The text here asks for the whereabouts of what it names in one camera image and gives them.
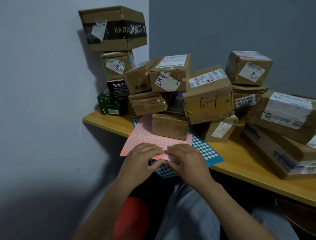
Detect white cable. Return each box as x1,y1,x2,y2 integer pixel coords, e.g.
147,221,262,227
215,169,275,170
275,197,316,237

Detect small cardboard parcel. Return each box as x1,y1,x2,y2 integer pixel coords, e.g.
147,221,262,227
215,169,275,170
244,90,316,145
149,53,191,93

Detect red stool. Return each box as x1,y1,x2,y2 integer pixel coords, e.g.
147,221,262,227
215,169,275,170
111,196,150,240

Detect dark green box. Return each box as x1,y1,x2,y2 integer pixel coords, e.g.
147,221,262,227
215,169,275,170
97,91,129,116

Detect pink dot sticker sheet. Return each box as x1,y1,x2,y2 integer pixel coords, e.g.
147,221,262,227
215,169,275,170
119,113,194,161

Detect box marked 3-3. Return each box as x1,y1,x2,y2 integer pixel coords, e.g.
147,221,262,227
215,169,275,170
261,127,316,163

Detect small tall box white labels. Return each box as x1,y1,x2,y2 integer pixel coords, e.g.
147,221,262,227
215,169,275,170
197,115,239,143

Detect box with black KARRIE band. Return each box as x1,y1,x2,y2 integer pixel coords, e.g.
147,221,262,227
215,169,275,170
78,6,148,52

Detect person's grey trousers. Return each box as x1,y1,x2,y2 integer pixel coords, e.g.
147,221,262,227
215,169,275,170
155,182,299,240

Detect box with 004 label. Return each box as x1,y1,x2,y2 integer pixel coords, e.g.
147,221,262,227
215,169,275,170
241,123,316,180

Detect teal sticker sheet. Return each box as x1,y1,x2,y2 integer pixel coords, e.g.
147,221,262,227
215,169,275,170
131,117,224,179

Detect pile of brown parcels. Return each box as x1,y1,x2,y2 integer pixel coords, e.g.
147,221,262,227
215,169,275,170
234,111,250,124

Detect person's left hand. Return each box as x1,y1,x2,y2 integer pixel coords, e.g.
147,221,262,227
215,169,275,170
118,142,168,191

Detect person's right hand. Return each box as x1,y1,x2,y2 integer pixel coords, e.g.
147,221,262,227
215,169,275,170
164,144,218,194

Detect person's left forearm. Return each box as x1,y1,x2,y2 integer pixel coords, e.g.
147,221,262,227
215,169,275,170
71,179,139,240

